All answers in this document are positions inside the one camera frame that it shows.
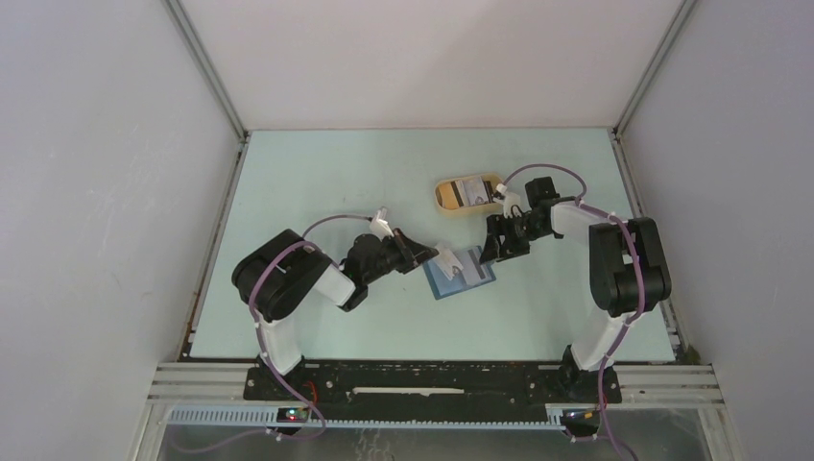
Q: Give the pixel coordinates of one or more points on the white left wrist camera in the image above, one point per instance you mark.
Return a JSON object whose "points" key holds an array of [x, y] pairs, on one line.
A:
{"points": [[379, 225]]}

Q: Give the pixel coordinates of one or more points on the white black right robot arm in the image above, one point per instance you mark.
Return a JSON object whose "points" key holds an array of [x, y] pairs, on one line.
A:
{"points": [[627, 270]]}

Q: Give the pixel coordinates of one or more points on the white grey card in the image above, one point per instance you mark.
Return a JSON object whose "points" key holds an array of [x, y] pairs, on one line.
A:
{"points": [[474, 272]]}

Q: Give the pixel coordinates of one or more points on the grey cable duct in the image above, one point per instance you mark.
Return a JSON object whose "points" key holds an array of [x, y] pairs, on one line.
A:
{"points": [[274, 416]]}

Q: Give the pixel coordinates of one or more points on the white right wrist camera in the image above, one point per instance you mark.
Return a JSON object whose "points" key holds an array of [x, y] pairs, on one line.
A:
{"points": [[509, 200]]}

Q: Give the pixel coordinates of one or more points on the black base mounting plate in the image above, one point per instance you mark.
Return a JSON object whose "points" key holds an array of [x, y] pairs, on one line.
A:
{"points": [[471, 390]]}

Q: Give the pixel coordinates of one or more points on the white card with picture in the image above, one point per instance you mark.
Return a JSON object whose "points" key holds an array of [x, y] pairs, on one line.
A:
{"points": [[447, 262]]}

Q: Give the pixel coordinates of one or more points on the stack of cards in tray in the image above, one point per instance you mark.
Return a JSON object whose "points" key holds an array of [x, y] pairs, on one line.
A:
{"points": [[477, 191]]}

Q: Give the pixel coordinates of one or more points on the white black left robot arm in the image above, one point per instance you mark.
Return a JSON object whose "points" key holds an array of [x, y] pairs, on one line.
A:
{"points": [[277, 277]]}

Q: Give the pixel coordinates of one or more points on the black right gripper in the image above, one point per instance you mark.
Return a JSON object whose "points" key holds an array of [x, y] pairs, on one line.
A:
{"points": [[496, 226]]}

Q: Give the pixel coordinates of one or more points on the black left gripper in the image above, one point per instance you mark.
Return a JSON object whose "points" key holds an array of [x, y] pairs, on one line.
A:
{"points": [[411, 253]]}

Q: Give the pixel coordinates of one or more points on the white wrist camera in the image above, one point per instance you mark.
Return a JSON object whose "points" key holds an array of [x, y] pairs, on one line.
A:
{"points": [[379, 225], [509, 200]]}

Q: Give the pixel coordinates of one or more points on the aluminium frame rail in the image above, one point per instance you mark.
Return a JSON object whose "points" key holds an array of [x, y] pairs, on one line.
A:
{"points": [[642, 386]]}

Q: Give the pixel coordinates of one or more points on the orange card with black stripe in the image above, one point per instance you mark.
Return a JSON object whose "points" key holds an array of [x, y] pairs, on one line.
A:
{"points": [[448, 196]]}

